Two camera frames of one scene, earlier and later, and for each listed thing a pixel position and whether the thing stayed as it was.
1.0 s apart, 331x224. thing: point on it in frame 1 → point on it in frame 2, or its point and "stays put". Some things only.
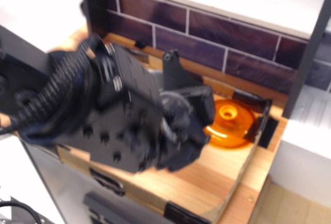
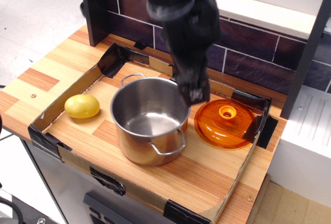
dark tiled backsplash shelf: [270, 34] stays put
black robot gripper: [133, 124] → [188, 12]
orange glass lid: [228, 128] stays put
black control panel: [104, 209] stays put
